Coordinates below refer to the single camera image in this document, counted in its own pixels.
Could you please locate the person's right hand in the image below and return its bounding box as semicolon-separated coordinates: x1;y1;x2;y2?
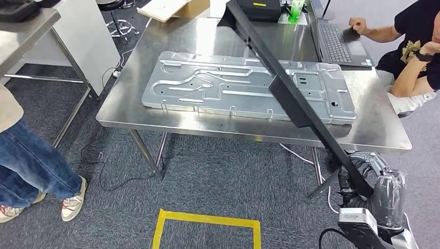
349;17;369;36

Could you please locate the person's left hand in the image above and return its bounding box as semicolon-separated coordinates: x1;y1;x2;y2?
419;39;440;56

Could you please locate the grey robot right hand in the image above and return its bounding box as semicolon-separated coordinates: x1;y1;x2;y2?
338;151;407;230

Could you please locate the long black plastic panel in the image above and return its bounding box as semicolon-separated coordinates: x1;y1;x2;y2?
217;0;374;198

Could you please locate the stainless steel workbench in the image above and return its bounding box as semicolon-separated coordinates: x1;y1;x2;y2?
96;17;413;198

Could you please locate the black wristwatch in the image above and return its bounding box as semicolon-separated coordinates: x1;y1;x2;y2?
415;50;433;63

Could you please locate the black laptop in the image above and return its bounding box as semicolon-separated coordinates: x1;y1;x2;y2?
306;0;375;67

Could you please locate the green translucent plastic piece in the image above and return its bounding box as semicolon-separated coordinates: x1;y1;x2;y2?
288;0;306;24

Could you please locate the black case yellow label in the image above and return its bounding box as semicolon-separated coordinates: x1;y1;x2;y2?
236;0;282;23

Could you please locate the stamped sheet metal panel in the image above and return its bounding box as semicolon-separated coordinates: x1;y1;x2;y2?
141;51;358;125

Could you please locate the open cardboard box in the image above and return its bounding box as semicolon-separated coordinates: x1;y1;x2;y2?
136;0;210;23

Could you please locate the white foam sheet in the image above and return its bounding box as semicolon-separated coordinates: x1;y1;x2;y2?
136;0;189;23

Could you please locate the office chair star base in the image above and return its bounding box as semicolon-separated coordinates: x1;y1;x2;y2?
96;0;140;45

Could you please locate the white cabinet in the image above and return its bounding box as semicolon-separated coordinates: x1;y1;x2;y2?
2;0;121;98

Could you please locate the black device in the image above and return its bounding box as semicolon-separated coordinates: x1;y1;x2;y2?
0;0;38;23

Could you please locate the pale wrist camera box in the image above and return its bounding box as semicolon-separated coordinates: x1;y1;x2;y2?
338;207;379;231

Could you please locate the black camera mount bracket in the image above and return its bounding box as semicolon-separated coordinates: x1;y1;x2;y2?
340;225;396;249

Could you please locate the black camera cable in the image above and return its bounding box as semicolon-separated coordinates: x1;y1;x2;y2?
319;228;348;249

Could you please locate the white floor cable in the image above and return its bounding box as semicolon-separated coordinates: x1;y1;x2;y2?
279;142;339;214

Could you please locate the black floor cable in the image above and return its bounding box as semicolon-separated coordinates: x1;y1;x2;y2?
79;132;164;192

